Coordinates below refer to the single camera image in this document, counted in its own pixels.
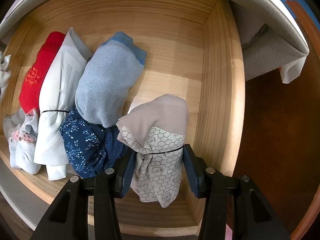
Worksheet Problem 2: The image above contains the grey pink-flowered underwear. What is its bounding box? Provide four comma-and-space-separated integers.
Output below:
3, 107, 42, 175

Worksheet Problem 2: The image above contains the blue-grey underwear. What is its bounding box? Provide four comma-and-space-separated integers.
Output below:
74, 31, 148, 128

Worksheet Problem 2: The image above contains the taupe hexagon-print underwear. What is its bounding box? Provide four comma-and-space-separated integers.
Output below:
116, 94, 189, 208

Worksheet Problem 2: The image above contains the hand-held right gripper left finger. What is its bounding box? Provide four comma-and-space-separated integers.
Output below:
30, 150, 137, 240

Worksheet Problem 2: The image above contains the white banded underwear roll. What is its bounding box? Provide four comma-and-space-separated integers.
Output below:
34, 27, 94, 182

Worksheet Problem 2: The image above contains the grey cloth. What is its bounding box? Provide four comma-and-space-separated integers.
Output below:
0, 51, 12, 100

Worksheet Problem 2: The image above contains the grey-fronted wooden drawer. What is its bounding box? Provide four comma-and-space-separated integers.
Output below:
0, 0, 247, 240

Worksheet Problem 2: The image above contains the red embroidered underwear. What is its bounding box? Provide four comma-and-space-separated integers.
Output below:
19, 31, 67, 114

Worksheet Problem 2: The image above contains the orange wooden furniture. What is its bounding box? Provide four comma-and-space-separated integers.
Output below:
285, 0, 320, 240

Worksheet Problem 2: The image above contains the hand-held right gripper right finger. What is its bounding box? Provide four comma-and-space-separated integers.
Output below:
183, 144, 292, 240

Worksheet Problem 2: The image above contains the navy floral underwear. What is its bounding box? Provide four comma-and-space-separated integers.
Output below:
59, 106, 129, 178

